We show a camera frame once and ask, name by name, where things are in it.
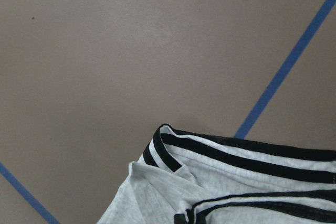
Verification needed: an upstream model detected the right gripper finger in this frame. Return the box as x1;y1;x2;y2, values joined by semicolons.
174;214;188;224

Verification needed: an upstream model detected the grey t-shirt black trim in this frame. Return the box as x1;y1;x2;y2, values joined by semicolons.
99;124;335;223

